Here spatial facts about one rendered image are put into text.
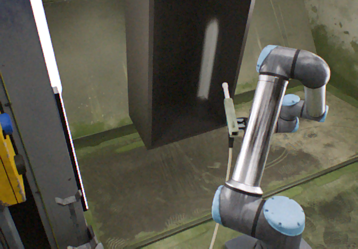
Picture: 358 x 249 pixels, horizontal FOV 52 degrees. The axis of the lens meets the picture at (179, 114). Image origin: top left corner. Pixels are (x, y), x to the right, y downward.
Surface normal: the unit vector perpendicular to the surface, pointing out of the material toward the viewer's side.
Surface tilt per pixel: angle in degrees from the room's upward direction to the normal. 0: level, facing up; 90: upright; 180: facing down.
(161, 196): 0
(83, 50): 57
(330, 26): 90
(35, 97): 90
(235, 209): 53
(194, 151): 0
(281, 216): 5
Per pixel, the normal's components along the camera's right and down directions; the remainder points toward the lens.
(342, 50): -0.91, 0.26
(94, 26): 0.33, -0.05
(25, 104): 0.42, 0.49
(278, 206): 0.04, -0.81
